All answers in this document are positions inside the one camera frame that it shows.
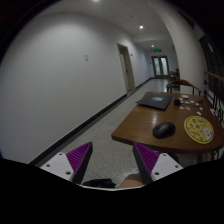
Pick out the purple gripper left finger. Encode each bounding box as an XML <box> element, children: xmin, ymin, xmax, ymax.
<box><xmin>40</xmin><ymin>141</ymin><xmax>94</xmax><ymax>185</ymax></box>

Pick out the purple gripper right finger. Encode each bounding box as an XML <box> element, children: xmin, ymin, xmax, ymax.
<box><xmin>132</xmin><ymin>141</ymin><xmax>184</xmax><ymax>186</ymax></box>

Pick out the black computer mouse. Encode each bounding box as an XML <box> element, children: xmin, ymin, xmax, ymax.
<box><xmin>153</xmin><ymin>122</ymin><xmax>176</xmax><ymax>139</ymax></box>

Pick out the wooden table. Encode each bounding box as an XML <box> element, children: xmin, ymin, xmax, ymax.
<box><xmin>111</xmin><ymin>91</ymin><xmax>224</xmax><ymax>156</ymax></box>

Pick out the black closed laptop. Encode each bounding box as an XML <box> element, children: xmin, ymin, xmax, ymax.
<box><xmin>137</xmin><ymin>94</ymin><xmax>172</xmax><ymax>110</ymax></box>

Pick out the small black round object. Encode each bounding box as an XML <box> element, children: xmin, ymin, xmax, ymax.
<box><xmin>174</xmin><ymin>99</ymin><xmax>181</xmax><ymax>106</ymax></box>

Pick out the wooden chair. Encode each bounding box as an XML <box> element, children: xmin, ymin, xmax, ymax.
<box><xmin>166</xmin><ymin>79</ymin><xmax>202</xmax><ymax>96</ymax></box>

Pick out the beige side door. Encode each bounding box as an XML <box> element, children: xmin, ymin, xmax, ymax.
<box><xmin>117</xmin><ymin>44</ymin><xmax>135</xmax><ymax>91</ymax></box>

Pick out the glass double door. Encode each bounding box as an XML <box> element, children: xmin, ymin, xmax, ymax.
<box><xmin>152</xmin><ymin>56</ymin><xmax>169</xmax><ymax>78</ymax></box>

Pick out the green exit sign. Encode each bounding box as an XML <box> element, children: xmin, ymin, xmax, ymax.
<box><xmin>153</xmin><ymin>49</ymin><xmax>161</xmax><ymax>53</ymax></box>

